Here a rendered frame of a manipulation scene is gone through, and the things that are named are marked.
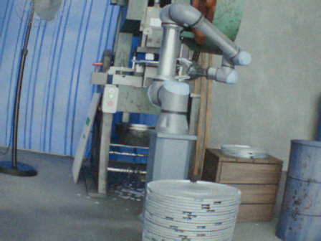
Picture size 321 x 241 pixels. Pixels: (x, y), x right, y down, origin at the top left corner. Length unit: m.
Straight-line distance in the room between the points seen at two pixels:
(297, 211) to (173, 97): 0.81
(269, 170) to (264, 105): 2.11
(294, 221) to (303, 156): 0.31
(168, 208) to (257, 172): 1.05
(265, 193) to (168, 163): 0.59
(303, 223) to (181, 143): 0.74
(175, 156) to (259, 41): 2.51
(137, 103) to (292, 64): 2.33
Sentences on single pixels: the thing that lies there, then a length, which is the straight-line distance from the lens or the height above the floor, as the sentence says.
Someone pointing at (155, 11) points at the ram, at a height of 1.14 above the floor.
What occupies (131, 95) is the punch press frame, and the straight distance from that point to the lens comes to 2.57.
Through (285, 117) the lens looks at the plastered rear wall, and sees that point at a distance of 4.48.
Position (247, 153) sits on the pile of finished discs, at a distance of 2.30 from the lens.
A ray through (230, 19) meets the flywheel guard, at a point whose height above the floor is 1.12.
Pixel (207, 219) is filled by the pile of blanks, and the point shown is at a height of 0.28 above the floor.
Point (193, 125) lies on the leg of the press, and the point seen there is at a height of 0.46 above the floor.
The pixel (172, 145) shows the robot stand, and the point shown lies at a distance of 2.03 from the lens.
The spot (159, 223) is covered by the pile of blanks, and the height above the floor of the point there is 0.25.
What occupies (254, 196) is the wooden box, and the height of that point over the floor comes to 0.15.
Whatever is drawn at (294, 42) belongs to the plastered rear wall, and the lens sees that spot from 4.58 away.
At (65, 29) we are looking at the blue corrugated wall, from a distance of 3.94.
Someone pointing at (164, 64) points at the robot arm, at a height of 0.76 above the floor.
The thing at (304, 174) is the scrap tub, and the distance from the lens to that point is 1.91.
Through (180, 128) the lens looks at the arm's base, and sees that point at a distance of 2.04.
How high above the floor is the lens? 0.61
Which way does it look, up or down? 3 degrees down
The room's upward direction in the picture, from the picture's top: 6 degrees clockwise
